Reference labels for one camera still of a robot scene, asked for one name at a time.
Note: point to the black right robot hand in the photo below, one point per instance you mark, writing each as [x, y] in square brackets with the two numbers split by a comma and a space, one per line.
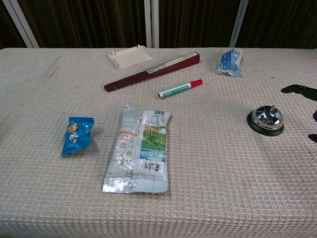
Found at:
[301, 89]

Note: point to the silver desk bell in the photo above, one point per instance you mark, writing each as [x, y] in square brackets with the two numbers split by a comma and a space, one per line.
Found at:
[267, 119]

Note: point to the crumpled blue white wrapper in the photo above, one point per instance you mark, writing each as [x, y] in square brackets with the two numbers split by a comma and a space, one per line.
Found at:
[229, 62]

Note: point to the red capped green marker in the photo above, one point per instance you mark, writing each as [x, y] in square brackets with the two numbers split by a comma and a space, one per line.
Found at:
[180, 88]

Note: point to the dark red folded fan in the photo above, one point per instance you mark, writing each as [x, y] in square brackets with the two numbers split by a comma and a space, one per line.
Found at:
[148, 73]

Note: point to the beige waffle weave tablecloth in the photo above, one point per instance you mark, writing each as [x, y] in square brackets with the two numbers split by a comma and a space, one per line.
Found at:
[158, 158]

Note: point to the white plastic tray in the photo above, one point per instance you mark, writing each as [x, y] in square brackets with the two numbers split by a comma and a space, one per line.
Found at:
[131, 57]

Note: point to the large white snack bag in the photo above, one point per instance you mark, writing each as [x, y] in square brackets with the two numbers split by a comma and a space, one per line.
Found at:
[138, 151]

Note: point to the dark brown curtain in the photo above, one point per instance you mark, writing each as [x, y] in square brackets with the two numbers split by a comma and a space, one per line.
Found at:
[89, 22]

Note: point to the blue cookie snack packet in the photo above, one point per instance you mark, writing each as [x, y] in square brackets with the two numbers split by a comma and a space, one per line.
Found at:
[77, 136]

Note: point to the white metal frame post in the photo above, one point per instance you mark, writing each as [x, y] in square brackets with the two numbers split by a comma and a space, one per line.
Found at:
[22, 23]
[238, 23]
[151, 23]

